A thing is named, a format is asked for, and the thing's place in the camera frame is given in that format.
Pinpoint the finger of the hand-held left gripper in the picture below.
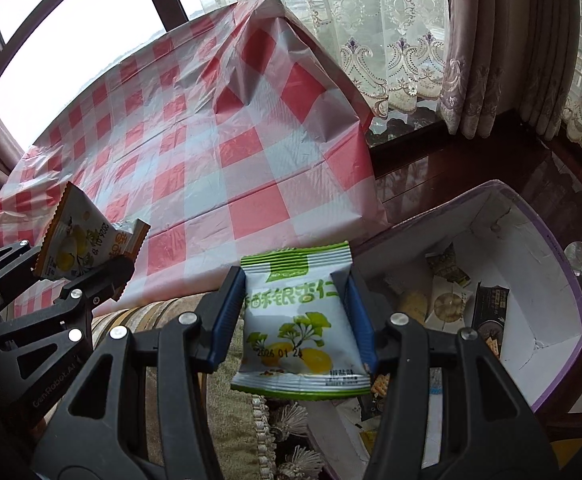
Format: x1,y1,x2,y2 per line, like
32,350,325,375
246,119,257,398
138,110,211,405
0,259,138,361
0,241,42,311

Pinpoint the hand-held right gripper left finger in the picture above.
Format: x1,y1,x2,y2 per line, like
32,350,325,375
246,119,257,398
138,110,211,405
33,266,248,480

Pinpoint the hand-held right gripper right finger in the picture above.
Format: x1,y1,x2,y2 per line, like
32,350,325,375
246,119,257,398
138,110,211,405
347,266,559,480

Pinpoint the orange edged ginkgo nut packet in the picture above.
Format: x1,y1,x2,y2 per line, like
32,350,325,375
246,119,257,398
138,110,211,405
33,182,152,282

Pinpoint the black cracker packet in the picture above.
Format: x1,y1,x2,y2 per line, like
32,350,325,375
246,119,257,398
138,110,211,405
361,372,396,421
471,282,510,361

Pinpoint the green striped ginkgo nut packet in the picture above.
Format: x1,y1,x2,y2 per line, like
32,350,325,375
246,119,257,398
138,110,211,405
231,241,372,401

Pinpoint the purple cardboard box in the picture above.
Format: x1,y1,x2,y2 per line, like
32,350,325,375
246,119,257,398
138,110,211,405
306,180,582,480

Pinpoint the yellow cake packet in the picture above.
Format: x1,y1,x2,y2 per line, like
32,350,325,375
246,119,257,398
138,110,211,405
396,287,429,326

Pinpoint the white round cookie packet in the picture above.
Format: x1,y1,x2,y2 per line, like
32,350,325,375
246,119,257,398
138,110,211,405
428,277,472,333

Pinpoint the striped plush blanket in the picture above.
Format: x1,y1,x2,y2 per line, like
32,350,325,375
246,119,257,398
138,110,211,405
13,290,332,480

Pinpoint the pale yellow patterned snack packet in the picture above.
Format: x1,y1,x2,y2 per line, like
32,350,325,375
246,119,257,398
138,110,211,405
425,244,472,286

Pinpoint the small yellow snack packet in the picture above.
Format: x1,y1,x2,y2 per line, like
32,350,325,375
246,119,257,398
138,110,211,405
358,430,379,461

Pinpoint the red white checkered tablecloth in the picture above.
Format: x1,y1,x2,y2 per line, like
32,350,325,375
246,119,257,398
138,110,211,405
0,0,389,318

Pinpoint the mauve patterned curtain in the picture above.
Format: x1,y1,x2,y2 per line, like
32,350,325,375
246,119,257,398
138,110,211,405
438,0,582,181

